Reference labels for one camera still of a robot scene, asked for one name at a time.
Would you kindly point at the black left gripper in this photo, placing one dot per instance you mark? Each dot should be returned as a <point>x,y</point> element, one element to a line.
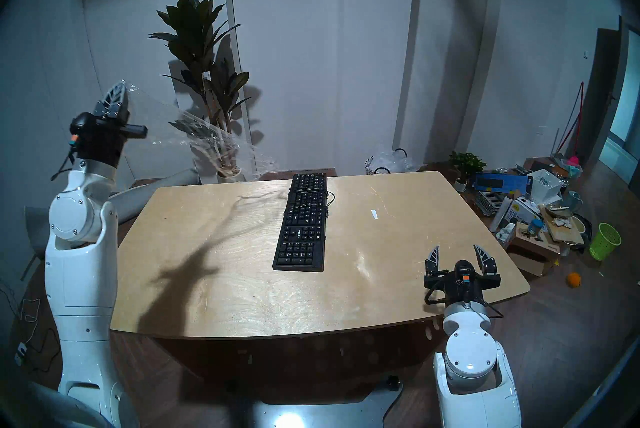
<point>100,137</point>

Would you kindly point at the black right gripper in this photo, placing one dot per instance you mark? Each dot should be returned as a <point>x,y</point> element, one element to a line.
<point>462,282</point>

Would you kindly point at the clear plastic wrapping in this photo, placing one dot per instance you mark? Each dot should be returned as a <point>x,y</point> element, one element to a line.
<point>210,137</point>

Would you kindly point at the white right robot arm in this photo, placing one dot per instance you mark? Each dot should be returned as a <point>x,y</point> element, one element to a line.
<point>470,352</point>

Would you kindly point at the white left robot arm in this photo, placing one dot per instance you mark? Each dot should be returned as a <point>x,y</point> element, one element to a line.
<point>80,257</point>

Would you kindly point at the blue keyboard box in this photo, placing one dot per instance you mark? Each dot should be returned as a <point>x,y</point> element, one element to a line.
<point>500,183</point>

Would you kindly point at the black computer keyboard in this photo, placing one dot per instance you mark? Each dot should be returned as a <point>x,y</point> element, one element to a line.
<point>302,232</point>

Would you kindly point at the white paper roll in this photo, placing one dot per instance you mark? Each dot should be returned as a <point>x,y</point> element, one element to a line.
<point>501,214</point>

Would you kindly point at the metal dish rack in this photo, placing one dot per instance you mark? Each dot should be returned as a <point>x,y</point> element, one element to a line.
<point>487,203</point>

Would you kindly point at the brown cardboard box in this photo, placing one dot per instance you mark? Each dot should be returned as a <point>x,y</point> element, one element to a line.
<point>532,254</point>

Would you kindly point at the blue lid jar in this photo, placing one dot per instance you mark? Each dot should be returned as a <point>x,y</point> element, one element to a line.
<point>535,228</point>

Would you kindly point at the white yellow product box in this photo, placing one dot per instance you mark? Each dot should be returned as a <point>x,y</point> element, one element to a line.
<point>526,209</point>

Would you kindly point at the grey bean bag cushion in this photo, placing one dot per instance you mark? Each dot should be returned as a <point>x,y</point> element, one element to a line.
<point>150,187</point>

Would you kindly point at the tall potted leafy plant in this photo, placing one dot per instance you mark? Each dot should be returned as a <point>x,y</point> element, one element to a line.
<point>200,57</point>

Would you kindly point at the small green potted plant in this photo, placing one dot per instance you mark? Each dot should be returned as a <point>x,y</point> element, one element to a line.
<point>467,164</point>

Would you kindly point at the wooden cutting board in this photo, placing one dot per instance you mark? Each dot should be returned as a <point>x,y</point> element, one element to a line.
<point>565,231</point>

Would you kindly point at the white open box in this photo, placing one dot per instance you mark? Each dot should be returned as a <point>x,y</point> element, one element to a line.
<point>546,187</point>

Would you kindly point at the orange fruit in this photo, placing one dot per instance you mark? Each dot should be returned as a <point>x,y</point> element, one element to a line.
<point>574,280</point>

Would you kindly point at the white basket with plastic bags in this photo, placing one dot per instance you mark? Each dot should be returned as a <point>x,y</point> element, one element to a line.
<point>392,163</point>

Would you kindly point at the teal mug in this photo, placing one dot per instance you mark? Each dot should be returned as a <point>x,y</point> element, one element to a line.
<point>572,202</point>

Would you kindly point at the green plastic waste basket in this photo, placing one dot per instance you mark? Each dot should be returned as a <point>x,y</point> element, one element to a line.
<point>604,242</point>

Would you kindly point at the dark door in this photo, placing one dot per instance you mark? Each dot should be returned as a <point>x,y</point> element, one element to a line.
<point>600,92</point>

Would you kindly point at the grey metal robot base plate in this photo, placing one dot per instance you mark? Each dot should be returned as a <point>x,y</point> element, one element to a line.
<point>330,414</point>

